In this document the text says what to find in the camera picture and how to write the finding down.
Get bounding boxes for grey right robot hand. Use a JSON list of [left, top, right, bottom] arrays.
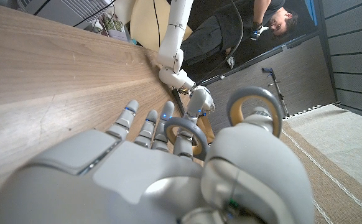
[[0, 99, 316, 224]]

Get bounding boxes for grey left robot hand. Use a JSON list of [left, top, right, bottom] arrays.
[[183, 85, 216, 126]]

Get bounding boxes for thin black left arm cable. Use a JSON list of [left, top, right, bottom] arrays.
[[152, 0, 162, 48]]

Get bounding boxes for white ribbed appliance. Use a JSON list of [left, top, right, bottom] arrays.
[[15, 0, 115, 28]]

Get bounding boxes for bare person forearm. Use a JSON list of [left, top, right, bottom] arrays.
[[251, 0, 272, 29]]

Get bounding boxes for orange grey handled scissors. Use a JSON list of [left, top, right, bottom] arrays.
[[164, 86, 284, 161]]

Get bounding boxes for person in black clothes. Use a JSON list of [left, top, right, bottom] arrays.
[[180, 0, 300, 67]]

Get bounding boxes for black rod with clamps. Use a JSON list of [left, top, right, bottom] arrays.
[[261, 67, 291, 118]]

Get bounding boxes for cream rounded chair back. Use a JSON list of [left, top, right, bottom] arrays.
[[129, 0, 195, 53]]

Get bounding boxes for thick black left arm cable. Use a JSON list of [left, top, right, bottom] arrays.
[[196, 0, 244, 87]]

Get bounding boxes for white sneaker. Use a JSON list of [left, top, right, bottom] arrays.
[[225, 55, 236, 70]]

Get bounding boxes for person hand in white glove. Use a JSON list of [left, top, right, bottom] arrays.
[[249, 24, 269, 42]]

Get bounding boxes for beige striped curtain backdrop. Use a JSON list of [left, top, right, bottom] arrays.
[[279, 103, 362, 224]]

